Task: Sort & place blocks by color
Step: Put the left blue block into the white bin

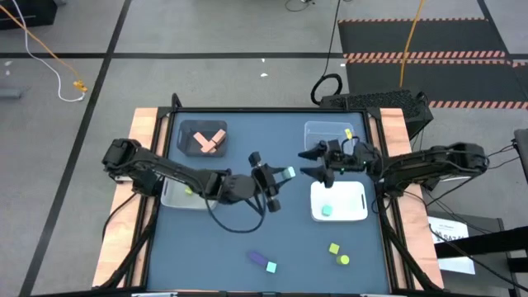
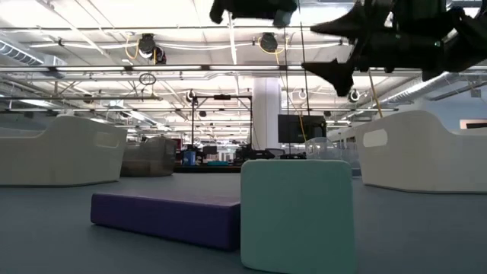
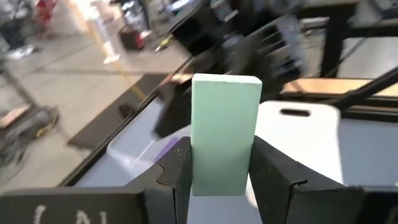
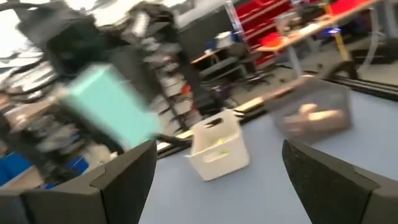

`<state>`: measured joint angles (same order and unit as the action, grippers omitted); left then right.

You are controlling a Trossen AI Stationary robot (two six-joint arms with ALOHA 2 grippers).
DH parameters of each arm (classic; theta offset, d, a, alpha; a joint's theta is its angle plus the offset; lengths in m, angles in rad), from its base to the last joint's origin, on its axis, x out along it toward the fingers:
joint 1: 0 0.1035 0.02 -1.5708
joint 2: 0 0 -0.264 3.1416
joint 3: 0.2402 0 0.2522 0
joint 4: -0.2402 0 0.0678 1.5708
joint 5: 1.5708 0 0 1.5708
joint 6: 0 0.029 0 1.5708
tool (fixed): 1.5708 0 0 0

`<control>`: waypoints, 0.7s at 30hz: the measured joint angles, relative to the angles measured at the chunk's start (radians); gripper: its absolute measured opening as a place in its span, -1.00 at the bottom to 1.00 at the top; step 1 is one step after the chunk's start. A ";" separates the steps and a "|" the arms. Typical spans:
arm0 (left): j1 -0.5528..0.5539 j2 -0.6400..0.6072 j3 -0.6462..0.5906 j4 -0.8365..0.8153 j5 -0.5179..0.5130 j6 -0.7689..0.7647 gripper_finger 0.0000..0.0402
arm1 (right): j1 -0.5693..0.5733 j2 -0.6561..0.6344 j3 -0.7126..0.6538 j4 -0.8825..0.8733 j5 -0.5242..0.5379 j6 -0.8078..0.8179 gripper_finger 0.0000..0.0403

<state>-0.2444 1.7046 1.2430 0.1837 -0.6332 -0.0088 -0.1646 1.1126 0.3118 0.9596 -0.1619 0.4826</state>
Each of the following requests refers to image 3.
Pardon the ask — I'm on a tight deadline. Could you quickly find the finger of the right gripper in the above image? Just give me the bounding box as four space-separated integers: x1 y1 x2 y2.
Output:
152 78 195 139

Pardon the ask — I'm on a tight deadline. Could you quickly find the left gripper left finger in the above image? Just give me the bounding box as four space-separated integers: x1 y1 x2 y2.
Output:
125 136 193 224

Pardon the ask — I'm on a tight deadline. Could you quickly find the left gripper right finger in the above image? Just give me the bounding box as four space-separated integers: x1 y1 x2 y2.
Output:
248 135 366 224

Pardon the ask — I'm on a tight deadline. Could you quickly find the teal rectangular block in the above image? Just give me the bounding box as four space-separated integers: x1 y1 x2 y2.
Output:
190 72 263 197

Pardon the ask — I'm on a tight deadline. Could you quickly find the black computer case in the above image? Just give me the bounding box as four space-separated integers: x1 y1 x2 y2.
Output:
169 0 238 57

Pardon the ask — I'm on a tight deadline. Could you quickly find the white plastic bin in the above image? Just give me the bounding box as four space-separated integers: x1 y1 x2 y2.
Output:
245 100 345 210

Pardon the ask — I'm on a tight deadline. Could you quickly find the red black box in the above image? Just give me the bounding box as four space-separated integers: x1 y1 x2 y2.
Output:
119 24 147 52

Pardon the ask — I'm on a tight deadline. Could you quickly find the wooden side board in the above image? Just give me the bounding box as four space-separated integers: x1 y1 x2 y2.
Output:
280 77 398 98

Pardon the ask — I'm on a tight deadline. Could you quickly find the white floor post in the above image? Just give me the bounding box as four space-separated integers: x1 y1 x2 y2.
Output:
86 15 121 65

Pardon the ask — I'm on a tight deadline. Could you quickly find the black desk frame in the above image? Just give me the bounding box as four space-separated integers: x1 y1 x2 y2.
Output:
320 0 398 79

